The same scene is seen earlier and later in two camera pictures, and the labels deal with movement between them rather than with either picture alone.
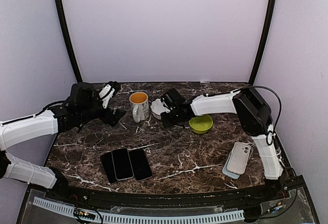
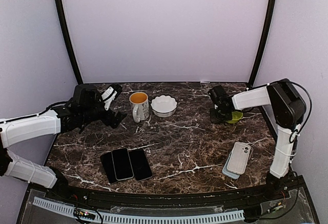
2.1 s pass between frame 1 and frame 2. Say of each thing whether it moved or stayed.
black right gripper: moved
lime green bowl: moved
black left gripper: stayed
